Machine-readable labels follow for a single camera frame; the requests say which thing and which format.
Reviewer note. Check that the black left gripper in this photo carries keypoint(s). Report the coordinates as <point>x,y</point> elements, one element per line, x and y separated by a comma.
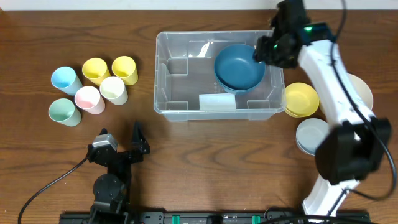
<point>123,155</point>

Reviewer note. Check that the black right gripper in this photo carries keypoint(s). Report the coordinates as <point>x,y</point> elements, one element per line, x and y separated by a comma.
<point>267,52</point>

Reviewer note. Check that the dark blue bowl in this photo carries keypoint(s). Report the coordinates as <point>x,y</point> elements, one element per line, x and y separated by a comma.
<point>241,85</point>
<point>237,60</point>

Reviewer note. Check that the yellow bowl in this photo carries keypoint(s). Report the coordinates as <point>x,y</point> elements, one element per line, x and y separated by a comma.
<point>302,100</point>

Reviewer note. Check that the large beige bowl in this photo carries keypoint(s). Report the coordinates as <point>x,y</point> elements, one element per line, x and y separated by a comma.
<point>359,91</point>

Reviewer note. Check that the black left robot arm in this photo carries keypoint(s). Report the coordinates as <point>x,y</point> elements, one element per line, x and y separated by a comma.
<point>112,189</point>

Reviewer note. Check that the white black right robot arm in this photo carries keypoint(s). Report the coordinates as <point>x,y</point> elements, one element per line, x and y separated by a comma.
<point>357,140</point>

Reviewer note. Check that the cream white cup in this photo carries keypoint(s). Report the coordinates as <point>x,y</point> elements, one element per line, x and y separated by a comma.
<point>114,90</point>

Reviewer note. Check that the pink cup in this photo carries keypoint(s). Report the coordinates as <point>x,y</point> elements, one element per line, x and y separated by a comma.
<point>89,99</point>

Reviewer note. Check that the mint green cup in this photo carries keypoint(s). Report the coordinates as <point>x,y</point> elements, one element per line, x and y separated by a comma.
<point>64,112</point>

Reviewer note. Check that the yellow cup right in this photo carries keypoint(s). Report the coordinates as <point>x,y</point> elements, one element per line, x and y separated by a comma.
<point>125,68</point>

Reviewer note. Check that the yellow cup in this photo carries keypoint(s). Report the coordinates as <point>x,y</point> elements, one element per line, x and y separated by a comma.
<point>125,68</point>
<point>96,70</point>

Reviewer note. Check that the yellow cup left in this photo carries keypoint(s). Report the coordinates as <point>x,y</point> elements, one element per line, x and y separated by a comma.
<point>96,70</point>

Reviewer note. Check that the light blue cup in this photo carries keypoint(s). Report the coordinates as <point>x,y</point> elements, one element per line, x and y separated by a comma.
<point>66,80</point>

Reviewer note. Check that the clear plastic storage bin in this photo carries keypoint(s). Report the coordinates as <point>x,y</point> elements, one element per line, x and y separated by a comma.
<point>186,87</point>

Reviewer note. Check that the grey bowl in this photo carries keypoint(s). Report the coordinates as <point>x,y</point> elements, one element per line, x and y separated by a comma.
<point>310,134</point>

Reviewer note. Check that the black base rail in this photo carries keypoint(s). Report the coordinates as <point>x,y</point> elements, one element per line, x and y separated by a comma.
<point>270,216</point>

